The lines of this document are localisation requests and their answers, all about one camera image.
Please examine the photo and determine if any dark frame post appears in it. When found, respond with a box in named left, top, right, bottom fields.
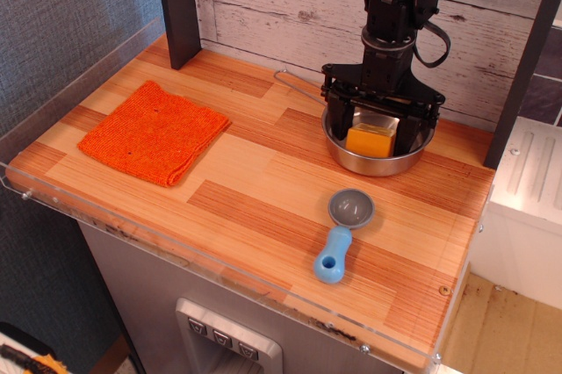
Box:
left=484, top=0, right=561, bottom=169
left=161, top=0, right=201, bottom=69

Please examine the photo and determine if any orange cheese wedge toy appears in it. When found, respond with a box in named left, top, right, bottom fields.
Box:
left=345, top=123, right=396, bottom=158

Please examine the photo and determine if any black orange object bottom left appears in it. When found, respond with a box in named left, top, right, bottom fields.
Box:
left=1, top=344, right=68, bottom=374

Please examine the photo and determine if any clear acrylic table guard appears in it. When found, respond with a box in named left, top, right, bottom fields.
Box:
left=1, top=18, right=493, bottom=373

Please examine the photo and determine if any dark left frame post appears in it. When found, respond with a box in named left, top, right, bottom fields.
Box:
left=161, top=0, right=201, bottom=69

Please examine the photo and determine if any grey toy fridge cabinet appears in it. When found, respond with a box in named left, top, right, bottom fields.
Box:
left=80, top=224, right=397, bottom=373

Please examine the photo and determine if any dark right frame post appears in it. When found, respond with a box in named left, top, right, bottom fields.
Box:
left=484, top=0, right=561, bottom=169

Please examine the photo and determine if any white cabinet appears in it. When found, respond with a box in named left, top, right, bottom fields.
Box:
left=469, top=118, right=561, bottom=308

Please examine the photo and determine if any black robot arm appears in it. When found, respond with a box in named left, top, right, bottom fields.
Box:
left=322, top=0, right=450, bottom=156

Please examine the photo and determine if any blue grey toy spoon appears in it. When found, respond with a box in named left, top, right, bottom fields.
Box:
left=313, top=189, right=375, bottom=284

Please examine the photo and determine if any orange knitted cloth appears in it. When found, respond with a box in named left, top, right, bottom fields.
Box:
left=77, top=81, right=229, bottom=187

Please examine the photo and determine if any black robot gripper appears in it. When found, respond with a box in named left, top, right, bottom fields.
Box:
left=322, top=40, right=444, bottom=156

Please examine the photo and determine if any stainless steel pan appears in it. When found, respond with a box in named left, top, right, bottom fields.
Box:
left=273, top=68, right=436, bottom=178

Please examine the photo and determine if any silver dispenser panel with buttons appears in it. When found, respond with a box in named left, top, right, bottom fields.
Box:
left=175, top=298, right=284, bottom=373

